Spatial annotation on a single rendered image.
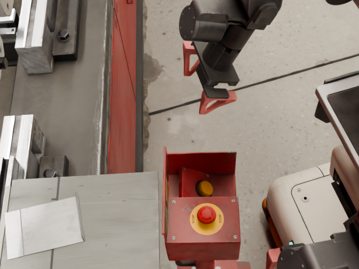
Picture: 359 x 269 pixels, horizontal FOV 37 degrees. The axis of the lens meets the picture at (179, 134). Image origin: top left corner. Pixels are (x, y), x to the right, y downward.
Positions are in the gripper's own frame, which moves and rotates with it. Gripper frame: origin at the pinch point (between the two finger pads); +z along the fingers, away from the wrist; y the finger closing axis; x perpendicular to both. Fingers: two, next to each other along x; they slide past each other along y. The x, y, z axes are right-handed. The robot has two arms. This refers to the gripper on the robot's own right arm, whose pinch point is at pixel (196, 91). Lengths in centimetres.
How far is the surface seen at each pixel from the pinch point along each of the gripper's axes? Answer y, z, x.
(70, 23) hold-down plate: -35.1, 17.4, -14.1
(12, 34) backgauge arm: -42, 29, -25
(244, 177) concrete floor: -24, 78, 67
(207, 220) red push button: 18.8, 18.6, 4.8
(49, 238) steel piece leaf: 20.9, 14.3, -29.3
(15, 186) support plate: 9.2, 16.3, -33.0
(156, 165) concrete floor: -40, 92, 39
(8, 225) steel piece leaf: 16.4, 17.2, -35.0
